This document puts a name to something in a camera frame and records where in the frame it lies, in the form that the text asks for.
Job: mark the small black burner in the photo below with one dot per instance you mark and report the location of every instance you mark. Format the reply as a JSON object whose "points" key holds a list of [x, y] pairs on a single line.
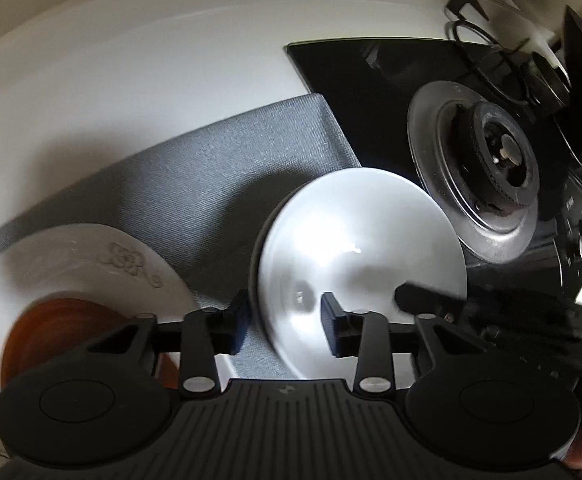
{"points": [[548, 80]]}

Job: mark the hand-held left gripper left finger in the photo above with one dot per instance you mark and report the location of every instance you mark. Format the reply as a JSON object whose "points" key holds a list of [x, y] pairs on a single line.
{"points": [[238, 325]]}

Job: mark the black glass gas stove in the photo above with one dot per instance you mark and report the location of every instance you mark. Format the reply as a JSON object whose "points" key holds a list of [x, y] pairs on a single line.
{"points": [[371, 85]]}

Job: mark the white square floral plate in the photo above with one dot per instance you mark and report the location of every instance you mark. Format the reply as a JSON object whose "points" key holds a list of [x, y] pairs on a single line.
{"points": [[46, 260]]}

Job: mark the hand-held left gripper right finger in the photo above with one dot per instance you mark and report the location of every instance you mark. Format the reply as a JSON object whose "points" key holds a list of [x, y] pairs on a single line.
{"points": [[332, 325]]}

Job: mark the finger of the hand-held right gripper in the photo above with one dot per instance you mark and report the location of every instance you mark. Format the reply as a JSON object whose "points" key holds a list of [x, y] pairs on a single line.
{"points": [[421, 300]]}

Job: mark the brown round plate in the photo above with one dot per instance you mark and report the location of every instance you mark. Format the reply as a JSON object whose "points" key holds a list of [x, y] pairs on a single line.
{"points": [[56, 325]]}

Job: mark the grey table mat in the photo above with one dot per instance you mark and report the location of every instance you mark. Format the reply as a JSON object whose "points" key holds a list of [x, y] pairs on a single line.
{"points": [[196, 185]]}

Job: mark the black pot support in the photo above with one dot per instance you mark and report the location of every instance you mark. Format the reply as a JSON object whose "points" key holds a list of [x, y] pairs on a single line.
{"points": [[471, 30]]}

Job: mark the steel gas burner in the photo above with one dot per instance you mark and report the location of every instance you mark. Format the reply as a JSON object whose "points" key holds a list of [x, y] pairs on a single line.
{"points": [[436, 160]]}

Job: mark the white bowl with blue pattern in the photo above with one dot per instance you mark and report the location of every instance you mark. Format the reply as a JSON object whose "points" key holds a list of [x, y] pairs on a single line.
{"points": [[361, 220]]}

